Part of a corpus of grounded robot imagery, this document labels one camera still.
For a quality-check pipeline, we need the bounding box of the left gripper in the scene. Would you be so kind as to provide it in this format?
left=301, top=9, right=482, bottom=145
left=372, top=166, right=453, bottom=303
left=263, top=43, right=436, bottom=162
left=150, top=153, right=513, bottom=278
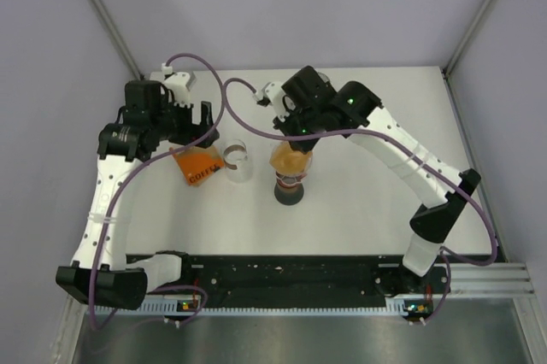
left=150, top=93, right=217, bottom=148

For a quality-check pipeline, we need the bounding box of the brown paper coffee filter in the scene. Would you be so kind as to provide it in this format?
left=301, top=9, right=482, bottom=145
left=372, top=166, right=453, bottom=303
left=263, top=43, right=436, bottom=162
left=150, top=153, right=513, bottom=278
left=269, top=141, right=313, bottom=175

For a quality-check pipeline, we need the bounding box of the clear glass dripper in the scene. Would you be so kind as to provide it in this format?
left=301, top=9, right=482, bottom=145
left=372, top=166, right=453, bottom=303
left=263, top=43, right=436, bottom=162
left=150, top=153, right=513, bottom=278
left=269, top=142, right=313, bottom=185

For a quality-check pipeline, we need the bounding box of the orange coffee filter box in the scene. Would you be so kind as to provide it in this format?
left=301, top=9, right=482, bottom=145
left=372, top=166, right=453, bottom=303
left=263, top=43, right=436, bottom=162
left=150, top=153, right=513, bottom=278
left=169, top=145, right=225, bottom=187

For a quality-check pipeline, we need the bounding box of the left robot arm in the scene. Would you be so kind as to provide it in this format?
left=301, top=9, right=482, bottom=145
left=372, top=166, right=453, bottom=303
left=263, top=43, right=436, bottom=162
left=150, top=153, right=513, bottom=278
left=56, top=73, right=219, bottom=310

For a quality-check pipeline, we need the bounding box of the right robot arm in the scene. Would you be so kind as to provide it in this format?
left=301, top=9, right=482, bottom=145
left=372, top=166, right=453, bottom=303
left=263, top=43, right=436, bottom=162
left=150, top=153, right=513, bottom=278
left=264, top=66, right=481, bottom=292

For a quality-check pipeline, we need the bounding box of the clear glass beaker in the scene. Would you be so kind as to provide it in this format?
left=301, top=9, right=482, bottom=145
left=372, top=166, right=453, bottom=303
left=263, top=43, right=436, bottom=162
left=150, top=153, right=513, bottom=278
left=221, top=139, right=253, bottom=183

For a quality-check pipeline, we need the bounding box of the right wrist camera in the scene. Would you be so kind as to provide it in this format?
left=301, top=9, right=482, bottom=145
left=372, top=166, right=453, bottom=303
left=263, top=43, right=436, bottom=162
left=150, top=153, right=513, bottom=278
left=254, top=81, right=296, bottom=121

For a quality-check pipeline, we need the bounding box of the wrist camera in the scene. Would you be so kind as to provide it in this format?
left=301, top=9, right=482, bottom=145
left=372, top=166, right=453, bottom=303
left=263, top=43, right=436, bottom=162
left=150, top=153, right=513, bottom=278
left=161, top=63, right=196, bottom=108
left=254, top=81, right=296, bottom=121

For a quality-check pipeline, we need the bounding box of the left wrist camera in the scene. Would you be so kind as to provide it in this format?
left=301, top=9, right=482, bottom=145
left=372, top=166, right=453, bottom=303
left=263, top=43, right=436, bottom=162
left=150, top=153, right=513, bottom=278
left=161, top=63, right=196, bottom=108

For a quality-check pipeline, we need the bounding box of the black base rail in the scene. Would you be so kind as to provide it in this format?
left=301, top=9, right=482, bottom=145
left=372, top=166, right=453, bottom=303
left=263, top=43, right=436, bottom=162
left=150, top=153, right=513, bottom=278
left=161, top=255, right=447, bottom=308

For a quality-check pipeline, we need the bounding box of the grey slotted cable duct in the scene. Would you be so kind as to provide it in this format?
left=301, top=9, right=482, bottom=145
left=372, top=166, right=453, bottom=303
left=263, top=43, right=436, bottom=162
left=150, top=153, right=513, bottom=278
left=138, top=298, right=189, bottom=315

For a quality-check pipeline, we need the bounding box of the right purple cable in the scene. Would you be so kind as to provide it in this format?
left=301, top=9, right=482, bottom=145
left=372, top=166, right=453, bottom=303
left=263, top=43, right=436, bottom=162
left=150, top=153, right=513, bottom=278
left=224, top=78, right=499, bottom=326

